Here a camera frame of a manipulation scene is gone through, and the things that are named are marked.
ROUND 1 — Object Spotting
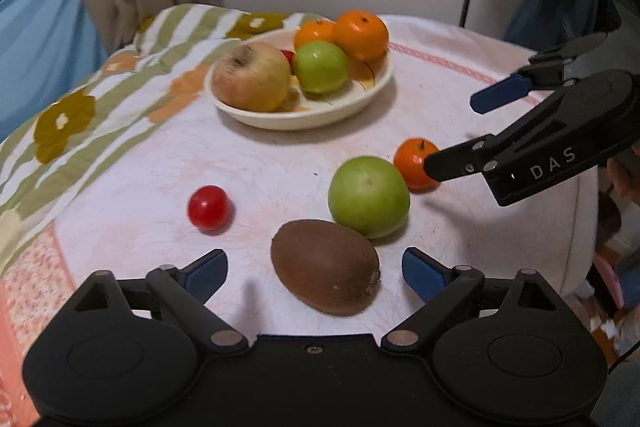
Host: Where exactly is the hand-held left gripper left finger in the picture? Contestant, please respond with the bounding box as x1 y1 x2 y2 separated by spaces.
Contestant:
72 248 249 353

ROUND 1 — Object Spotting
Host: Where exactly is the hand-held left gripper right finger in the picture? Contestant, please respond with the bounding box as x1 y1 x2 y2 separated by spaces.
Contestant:
382 247 558 350

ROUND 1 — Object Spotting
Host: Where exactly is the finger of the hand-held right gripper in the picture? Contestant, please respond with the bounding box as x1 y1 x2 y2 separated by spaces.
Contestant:
470 32 609 115
424 133 502 184

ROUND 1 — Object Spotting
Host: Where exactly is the small mandarin with stem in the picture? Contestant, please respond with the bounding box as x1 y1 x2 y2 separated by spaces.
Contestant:
393 137 441 192

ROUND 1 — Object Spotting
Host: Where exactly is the brown kiwi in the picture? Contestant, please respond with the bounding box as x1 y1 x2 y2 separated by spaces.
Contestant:
270 219 381 317

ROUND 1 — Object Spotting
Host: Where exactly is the cream bowl with cartoon print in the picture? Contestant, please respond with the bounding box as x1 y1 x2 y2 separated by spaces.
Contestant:
204 27 396 131

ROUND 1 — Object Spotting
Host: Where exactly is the large orange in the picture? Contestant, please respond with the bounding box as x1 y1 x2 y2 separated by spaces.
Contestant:
333 10 390 62
294 19 336 52

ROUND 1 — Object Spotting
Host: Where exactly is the green apple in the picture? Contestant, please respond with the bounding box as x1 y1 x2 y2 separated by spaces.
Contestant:
292 41 350 94
328 156 411 240

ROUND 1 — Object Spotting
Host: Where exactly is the large yellow-red apple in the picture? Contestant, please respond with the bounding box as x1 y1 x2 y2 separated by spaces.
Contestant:
212 42 292 112

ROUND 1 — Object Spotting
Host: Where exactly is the person's right hand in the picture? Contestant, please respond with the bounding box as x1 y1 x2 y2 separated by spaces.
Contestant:
606 153 640 208

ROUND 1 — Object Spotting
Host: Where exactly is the blue denim garment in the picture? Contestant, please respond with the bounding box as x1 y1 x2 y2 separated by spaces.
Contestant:
504 0 601 55

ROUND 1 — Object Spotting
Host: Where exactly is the floral striped blanket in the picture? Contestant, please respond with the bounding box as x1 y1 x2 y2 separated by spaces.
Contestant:
0 4 301 278

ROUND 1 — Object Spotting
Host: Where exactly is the blue cloth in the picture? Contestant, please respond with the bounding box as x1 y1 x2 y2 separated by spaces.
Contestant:
0 0 109 142

